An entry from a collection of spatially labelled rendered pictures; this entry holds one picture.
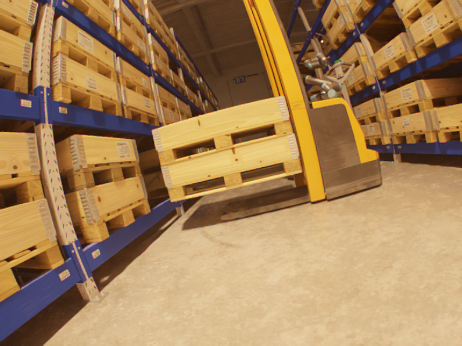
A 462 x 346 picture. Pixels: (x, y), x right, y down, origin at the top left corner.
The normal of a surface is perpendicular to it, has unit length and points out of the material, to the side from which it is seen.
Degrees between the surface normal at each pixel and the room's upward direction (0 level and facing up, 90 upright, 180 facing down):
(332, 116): 90
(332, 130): 90
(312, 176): 90
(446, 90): 90
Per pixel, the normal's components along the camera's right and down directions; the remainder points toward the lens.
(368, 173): -0.08, 0.09
